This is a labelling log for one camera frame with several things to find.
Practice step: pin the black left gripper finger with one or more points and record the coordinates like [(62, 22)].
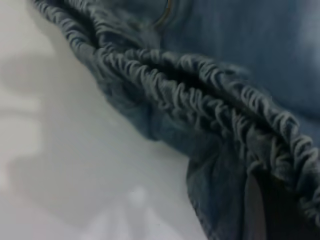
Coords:
[(270, 215)]

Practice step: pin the blue denim pants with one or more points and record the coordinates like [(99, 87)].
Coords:
[(200, 112)]

